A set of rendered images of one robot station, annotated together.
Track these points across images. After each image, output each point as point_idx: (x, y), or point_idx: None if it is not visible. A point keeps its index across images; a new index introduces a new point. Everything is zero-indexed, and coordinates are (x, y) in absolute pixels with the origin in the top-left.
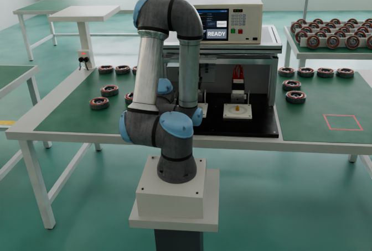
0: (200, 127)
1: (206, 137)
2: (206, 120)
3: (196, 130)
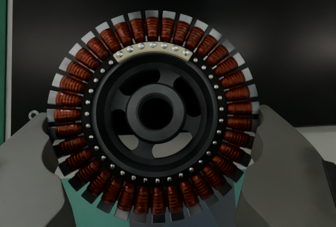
0: (303, 88)
1: (327, 147)
2: (322, 5)
3: (283, 115)
